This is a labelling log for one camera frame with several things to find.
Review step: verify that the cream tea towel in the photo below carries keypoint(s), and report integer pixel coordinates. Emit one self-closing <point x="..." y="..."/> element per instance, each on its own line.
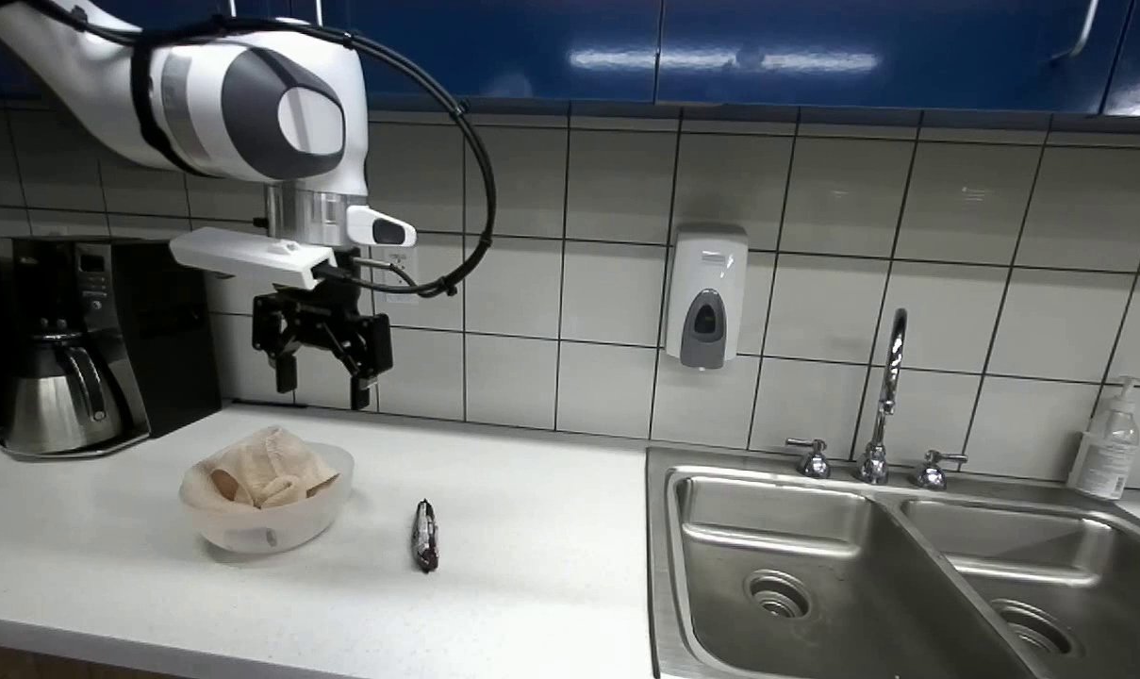
<point x="268" y="467"/>

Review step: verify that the chrome tap lever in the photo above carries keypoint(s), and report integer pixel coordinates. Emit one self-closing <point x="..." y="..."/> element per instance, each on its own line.
<point x="933" y="470"/>
<point x="813" y="460"/>

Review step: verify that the dark wrapped snack bar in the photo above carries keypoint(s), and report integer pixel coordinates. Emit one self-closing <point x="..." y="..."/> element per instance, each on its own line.
<point x="425" y="538"/>

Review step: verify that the white wall socket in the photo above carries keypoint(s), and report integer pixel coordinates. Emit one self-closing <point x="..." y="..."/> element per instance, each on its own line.
<point x="402" y="273"/>

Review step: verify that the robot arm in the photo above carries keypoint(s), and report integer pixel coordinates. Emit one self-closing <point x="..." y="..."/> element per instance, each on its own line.
<point x="202" y="104"/>

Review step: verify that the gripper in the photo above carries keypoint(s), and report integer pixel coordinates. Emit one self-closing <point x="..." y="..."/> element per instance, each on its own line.
<point x="322" y="304"/>

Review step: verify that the white wall soap dispenser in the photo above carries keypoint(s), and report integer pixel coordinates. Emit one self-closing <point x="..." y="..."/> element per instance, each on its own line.
<point x="706" y="283"/>

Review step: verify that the black coffee maker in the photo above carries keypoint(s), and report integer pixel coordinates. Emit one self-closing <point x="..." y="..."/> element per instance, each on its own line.
<point x="164" y="330"/>

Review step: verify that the steel coffee carafe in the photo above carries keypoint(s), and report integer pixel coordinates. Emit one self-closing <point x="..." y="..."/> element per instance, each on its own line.
<point x="56" y="401"/>

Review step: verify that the chrome tap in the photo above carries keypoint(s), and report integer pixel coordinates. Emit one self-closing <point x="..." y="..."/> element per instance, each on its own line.
<point x="885" y="396"/>

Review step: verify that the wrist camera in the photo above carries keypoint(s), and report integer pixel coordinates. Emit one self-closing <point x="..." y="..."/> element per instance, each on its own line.
<point x="249" y="256"/>

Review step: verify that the steel double sink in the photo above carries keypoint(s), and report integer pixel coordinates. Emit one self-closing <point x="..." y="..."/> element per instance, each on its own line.
<point x="815" y="547"/>

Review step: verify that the blue wall cabinet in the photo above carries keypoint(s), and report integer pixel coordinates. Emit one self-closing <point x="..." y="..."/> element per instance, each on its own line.
<point x="815" y="47"/>

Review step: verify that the clear plastic bowl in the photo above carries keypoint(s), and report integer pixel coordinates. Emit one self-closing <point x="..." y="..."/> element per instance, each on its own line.
<point x="268" y="528"/>

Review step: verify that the clear pump bottle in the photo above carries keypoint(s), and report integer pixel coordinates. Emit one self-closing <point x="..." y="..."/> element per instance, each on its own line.
<point x="1102" y="457"/>

